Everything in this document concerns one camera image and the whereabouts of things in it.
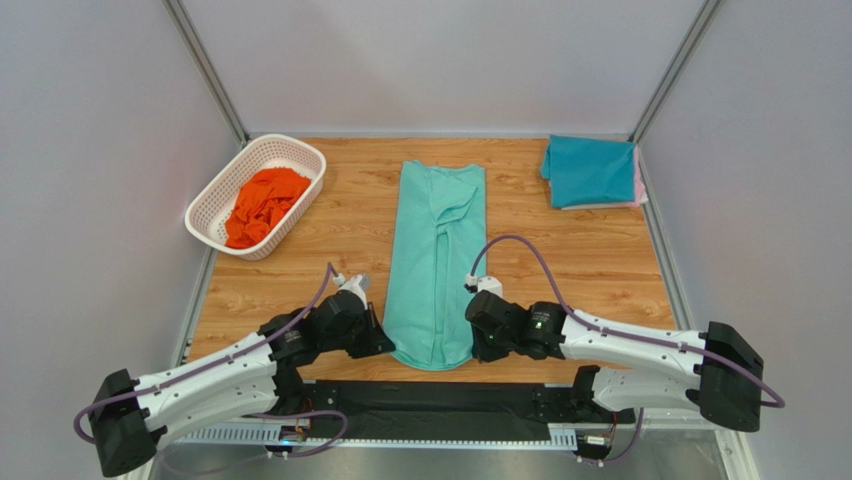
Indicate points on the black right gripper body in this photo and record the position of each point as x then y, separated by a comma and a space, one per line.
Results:
483, 342

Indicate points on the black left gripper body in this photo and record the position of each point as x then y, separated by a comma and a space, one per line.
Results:
360, 339

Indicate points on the mint green t shirt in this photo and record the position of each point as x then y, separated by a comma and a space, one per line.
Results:
439, 232

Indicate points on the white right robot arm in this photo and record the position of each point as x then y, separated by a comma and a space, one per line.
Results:
714, 372

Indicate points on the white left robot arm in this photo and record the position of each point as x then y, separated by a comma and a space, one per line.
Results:
132, 419

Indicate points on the black base cloth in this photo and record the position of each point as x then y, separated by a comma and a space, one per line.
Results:
443, 411

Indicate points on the orange t shirt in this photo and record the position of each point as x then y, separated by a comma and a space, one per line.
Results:
261, 205

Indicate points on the white plastic laundry basket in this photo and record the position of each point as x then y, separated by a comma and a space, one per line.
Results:
206, 215

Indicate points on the folded teal t shirt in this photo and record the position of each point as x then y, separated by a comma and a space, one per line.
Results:
586, 171

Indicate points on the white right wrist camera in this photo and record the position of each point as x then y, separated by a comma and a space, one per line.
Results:
475, 284

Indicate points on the left aluminium corner post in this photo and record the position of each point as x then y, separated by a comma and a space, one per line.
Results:
185, 27

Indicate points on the aluminium corner post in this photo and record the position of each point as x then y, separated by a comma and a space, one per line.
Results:
185, 27
683, 54

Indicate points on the right aluminium corner post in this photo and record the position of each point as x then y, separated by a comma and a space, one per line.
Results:
683, 54

